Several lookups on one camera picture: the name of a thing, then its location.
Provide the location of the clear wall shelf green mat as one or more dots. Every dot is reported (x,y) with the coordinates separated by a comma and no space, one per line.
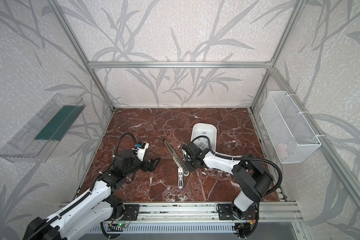
(36,141)

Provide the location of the aluminium front rail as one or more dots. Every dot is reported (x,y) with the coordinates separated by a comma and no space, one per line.
(205,212)

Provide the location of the small white stapler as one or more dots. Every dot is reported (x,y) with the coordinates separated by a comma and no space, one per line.
(180,178)

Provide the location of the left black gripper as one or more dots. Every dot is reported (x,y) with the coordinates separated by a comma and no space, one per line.
(145,165)

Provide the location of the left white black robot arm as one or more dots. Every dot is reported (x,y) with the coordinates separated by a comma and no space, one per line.
(95,205)

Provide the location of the white plastic tray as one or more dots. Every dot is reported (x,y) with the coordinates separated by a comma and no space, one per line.
(202,129)

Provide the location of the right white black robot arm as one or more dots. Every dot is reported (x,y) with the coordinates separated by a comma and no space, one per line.
(256,177)

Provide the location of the grey white large stapler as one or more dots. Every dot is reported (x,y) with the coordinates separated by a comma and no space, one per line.
(176,158)

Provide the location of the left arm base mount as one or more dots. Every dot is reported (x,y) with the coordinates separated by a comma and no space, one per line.
(127,212)

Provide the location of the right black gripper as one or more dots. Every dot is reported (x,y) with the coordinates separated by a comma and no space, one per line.
(190,159)

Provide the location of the white wire mesh basket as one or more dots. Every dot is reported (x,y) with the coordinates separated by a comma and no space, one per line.
(289,131)

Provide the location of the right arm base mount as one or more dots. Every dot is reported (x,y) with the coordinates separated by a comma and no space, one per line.
(231,212)

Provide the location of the green circuit board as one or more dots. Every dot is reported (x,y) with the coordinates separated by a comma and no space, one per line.
(117,227)

